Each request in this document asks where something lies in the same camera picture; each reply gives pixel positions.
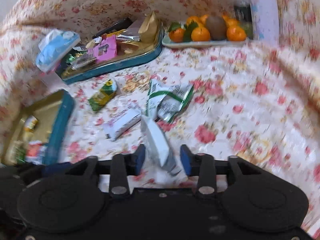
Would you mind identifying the blue tin tray with snacks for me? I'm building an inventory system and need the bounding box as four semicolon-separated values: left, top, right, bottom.
56;25;164;85

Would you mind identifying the brown kiwi fruit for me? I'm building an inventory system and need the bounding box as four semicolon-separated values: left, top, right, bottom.
205;16;227;41

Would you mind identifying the white fruit plate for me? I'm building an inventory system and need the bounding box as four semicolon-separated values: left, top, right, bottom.
162;34;250;49

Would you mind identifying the green yellow snack packet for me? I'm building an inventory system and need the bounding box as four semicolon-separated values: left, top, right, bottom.
88;79;118;112

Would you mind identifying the beige paper snack bag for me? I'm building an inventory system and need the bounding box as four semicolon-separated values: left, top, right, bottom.
138;11;159;43

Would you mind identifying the white long snack bar packet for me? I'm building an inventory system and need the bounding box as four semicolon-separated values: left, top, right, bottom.
141;115;181;176

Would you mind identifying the mandarin orange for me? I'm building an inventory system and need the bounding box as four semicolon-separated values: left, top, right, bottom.
227;25;247;42
169;28;185;43
191;27;211;42

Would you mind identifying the red white wafer snack packet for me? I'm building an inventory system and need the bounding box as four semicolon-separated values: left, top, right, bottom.
25;141;47;165

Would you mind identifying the white small snack packet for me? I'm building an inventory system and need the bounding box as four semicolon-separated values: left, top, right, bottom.
103;108;142;141

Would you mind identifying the empty blue gold tin tray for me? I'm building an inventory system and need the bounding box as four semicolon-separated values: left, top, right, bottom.
1;89;75;165

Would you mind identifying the front right mandarin orange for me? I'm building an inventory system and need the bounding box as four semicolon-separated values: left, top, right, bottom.
227;25;247;42

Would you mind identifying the blue tissue pack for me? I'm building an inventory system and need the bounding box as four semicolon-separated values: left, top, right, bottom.
35;29;81;73

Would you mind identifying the floral sofa cover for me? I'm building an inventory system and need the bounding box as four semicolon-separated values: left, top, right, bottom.
1;0;319;237

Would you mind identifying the gold candy wrapper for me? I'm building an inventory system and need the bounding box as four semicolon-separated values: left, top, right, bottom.
22;115;39;141

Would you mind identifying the dark coffee can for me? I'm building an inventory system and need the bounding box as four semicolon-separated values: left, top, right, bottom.
234;3;252;31

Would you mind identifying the purple bunny thermos bottle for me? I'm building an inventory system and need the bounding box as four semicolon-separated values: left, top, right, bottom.
250;0;279;46

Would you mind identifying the front left mandarin orange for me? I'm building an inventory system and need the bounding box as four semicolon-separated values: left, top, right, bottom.
169;28;185;43

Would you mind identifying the white green snack bag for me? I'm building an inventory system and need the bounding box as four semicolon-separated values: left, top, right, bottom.
145;79;194;123

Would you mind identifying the front middle mandarin orange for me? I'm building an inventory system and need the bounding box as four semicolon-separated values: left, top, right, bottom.
191;27;211;42

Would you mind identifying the pink snack packet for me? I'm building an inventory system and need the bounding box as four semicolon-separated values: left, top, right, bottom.
87;35;117;63

